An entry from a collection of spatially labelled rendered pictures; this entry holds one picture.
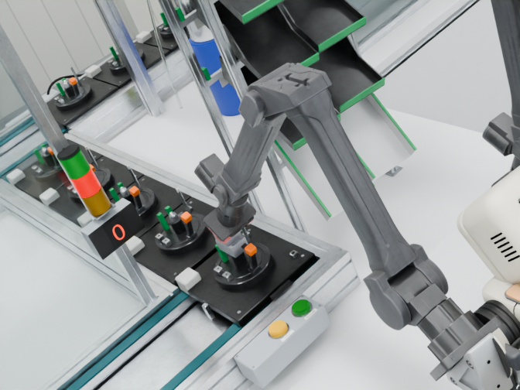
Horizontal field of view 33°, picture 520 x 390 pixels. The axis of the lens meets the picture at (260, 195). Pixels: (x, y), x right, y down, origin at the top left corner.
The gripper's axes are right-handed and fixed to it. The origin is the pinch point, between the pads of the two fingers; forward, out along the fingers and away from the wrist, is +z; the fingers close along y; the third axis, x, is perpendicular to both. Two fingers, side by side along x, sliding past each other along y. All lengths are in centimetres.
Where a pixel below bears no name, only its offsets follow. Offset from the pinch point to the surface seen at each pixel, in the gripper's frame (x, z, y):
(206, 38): -62, 43, -55
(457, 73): -8, 67, -125
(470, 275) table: 44, -6, -31
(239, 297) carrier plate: 12.1, 5.1, 6.9
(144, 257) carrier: -15.7, 27.3, 10.7
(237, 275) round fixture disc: 7.8, 6.0, 3.2
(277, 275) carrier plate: 14.4, 3.3, -2.4
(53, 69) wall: -245, 322, -107
